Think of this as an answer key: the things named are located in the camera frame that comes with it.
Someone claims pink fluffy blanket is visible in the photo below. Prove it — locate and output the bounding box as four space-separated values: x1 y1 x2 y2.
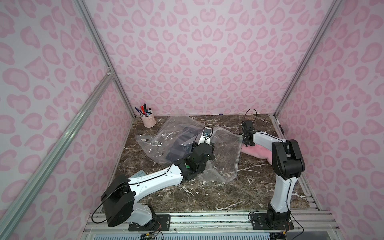
241 145 272 159

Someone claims clear plastic vacuum bag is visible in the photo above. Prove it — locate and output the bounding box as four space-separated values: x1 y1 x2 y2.
136 116 242 182

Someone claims dark blue striped blanket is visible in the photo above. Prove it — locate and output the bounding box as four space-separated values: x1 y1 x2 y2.
164 124 202 164

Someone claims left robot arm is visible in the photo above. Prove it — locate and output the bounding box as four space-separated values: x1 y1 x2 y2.
101 127 215 229

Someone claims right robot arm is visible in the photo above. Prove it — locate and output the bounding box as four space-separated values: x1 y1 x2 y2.
242 120 305 229

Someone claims pink pen holder cup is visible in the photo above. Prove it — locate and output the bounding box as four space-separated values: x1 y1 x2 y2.
141 114 156 128

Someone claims aluminium diagonal brace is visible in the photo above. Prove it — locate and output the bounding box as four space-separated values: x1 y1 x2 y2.
1 72 115 240

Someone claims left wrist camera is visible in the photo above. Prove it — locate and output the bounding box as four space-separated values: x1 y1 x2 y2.
202 127 213 138

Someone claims aluminium corner post right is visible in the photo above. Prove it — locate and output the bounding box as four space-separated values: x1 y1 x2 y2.
274 0 346 116

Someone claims aluminium corner post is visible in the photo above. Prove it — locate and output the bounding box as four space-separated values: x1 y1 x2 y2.
274 0 346 116
74 0 135 118

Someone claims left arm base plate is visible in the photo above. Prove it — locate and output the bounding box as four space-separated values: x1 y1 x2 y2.
129 214 171 232

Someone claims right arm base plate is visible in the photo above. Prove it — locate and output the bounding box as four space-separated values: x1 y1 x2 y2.
248 211 295 231

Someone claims aluminium front rail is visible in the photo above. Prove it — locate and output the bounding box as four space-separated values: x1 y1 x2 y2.
81 209 344 240

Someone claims aluminium corner post left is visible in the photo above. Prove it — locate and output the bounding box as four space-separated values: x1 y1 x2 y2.
74 0 135 118

